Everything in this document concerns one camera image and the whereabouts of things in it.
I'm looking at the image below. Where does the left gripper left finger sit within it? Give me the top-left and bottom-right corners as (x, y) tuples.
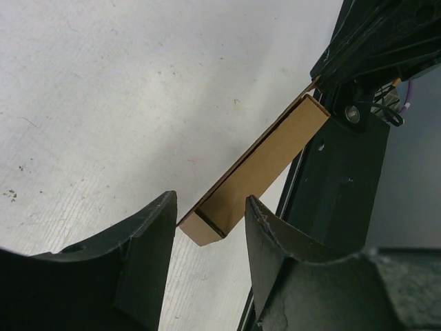
(1, 191), (177, 330)

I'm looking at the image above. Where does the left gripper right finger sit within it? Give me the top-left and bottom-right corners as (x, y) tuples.
(245, 196), (440, 330)

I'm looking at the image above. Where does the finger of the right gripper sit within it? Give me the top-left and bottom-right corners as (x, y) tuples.
(310, 0), (440, 92)

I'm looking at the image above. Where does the brown cardboard box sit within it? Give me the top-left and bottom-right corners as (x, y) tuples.
(178, 80), (330, 246)

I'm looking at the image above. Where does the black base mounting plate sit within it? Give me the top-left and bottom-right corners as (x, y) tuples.
(276, 81), (390, 253)

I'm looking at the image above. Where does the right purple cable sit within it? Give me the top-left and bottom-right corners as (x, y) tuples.
(399, 81), (418, 114)

